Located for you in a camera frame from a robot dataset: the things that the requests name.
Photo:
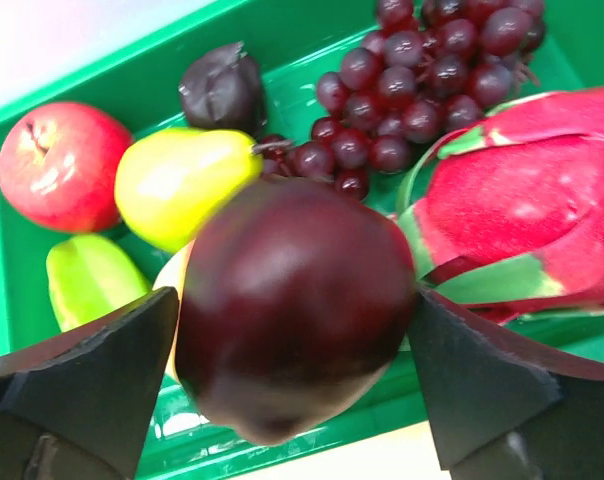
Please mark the green starfruit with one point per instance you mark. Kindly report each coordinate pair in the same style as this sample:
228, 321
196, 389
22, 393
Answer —
90, 276

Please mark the purple grape bunch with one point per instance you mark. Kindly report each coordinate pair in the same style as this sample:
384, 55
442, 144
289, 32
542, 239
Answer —
427, 69

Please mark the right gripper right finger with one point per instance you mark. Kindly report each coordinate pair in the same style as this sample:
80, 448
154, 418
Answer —
501, 405

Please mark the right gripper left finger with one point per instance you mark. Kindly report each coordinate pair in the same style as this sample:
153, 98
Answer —
78, 405

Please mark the pink dragon fruit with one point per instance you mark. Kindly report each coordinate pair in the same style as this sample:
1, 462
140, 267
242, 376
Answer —
506, 216

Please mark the red apple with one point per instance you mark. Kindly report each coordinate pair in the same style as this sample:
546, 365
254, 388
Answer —
58, 166

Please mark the green plastic tray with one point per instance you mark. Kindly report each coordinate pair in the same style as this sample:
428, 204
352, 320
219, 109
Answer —
295, 42

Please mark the yellow green pear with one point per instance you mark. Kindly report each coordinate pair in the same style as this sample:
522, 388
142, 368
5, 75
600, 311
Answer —
170, 182

